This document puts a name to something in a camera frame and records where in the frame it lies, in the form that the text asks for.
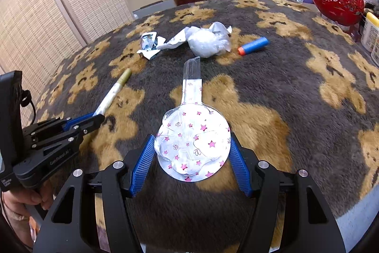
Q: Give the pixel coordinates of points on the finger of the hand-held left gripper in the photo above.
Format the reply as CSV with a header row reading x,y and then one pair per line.
x,y
65,141
80,122

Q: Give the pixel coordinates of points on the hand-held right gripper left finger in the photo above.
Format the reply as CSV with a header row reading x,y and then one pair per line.
x,y
142,167

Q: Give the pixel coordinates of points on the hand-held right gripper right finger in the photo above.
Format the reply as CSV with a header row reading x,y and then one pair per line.
x,y
240,167

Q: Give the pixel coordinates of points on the white marker pen gold cap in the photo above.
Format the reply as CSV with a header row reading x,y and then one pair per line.
x,y
114,90

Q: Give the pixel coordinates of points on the star printed plastic package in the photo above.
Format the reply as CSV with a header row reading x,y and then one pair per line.
x,y
192,140

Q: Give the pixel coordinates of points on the person's left hand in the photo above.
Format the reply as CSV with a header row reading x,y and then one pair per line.
x,y
17,205

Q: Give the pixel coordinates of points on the bear printed brown blanket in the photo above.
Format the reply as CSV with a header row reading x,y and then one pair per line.
x,y
281,93

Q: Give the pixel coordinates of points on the small torn printed wrapper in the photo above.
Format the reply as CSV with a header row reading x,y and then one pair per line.
x,y
149,44

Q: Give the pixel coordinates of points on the woven folding screen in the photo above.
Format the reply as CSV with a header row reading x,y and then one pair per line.
x,y
59,4

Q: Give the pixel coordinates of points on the blue foam dart orange tip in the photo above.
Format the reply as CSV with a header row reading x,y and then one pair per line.
x,y
254,46

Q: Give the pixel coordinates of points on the crumpled white wrapper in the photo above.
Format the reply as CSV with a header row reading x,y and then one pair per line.
x,y
207,42

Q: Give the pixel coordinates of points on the white bottle yellow cap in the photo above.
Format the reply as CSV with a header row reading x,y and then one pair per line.
x,y
370,33

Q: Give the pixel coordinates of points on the red cutwork basket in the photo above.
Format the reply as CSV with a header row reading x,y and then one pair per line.
x,y
340,2

